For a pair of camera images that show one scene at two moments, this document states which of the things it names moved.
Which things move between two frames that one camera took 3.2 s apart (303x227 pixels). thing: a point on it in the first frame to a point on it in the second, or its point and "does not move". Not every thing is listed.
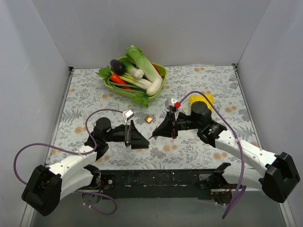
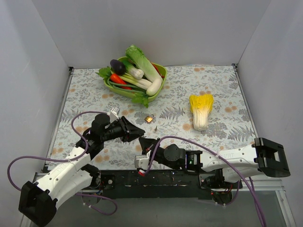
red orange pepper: (116, 78) does not move
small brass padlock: (149, 118) does not move
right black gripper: (174, 125) to (153, 150)
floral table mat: (85, 101) does not move
